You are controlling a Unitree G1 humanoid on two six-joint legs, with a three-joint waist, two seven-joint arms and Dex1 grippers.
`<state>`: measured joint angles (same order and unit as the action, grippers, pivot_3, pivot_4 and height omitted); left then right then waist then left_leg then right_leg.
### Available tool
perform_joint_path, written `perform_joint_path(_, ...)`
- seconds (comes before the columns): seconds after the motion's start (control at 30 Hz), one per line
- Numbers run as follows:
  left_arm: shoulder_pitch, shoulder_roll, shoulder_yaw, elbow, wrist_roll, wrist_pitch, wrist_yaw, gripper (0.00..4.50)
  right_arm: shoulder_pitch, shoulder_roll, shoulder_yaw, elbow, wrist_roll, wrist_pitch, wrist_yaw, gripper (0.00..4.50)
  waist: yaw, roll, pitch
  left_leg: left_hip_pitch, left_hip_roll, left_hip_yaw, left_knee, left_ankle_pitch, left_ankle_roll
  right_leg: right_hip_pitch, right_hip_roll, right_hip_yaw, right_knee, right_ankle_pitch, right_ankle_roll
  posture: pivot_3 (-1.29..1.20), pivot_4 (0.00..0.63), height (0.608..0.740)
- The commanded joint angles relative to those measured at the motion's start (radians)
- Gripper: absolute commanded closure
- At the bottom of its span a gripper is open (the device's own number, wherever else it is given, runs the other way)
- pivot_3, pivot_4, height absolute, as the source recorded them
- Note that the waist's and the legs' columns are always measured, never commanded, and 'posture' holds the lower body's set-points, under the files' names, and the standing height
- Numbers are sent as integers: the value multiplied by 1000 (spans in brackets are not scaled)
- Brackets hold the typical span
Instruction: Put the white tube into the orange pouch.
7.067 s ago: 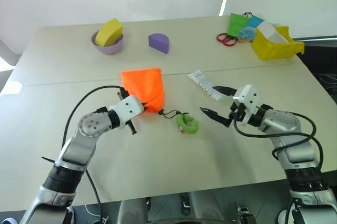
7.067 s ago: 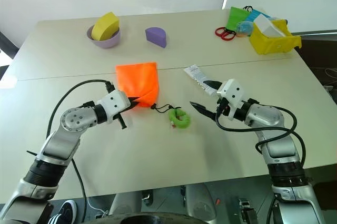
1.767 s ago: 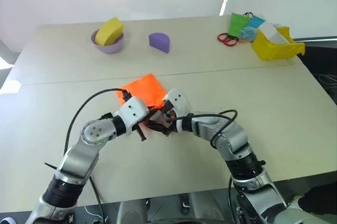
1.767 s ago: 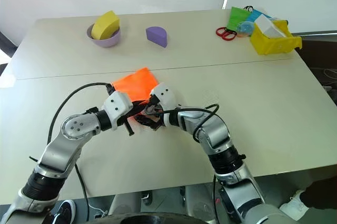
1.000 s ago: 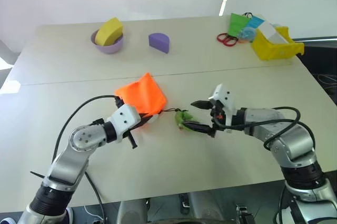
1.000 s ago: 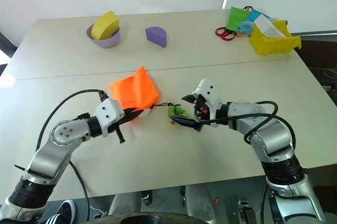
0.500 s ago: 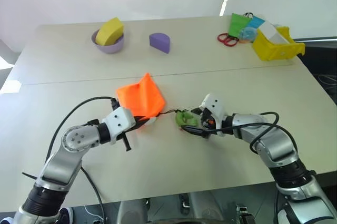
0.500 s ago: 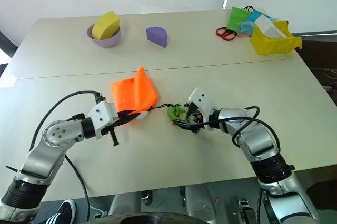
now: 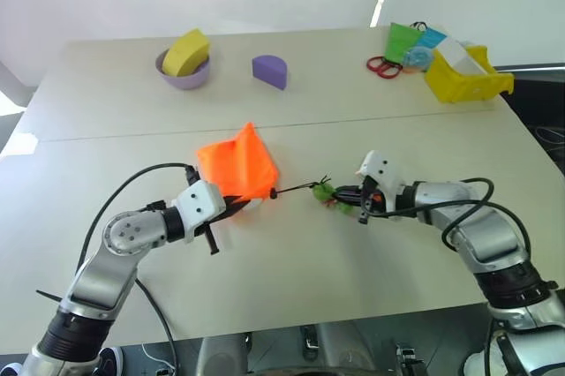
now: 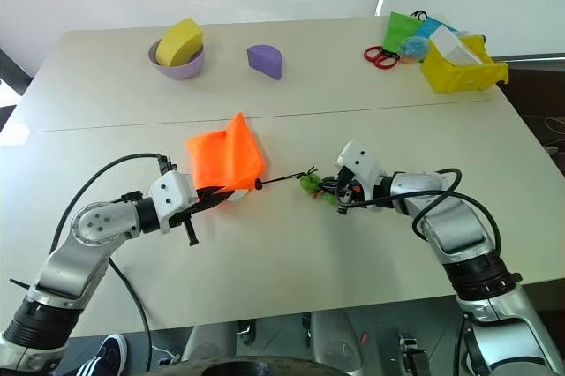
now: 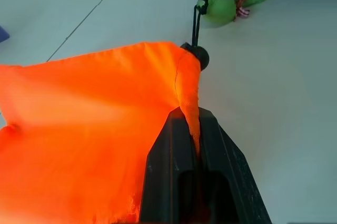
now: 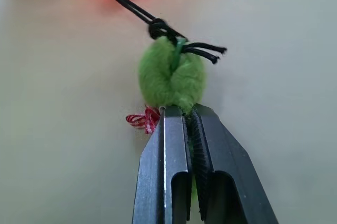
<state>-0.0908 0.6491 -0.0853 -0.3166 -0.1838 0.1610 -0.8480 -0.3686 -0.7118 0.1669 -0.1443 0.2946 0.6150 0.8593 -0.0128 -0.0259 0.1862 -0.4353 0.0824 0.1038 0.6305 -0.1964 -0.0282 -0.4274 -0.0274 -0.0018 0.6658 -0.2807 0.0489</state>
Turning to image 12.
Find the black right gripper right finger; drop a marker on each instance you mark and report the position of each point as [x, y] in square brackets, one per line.
[231, 161]

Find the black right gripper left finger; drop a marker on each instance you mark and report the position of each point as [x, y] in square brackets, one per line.
[155, 171]

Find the green fuzzy pompom charm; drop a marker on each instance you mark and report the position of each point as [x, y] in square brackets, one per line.
[171, 76]

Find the red white striped ribbon bow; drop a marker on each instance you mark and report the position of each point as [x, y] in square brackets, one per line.
[143, 121]

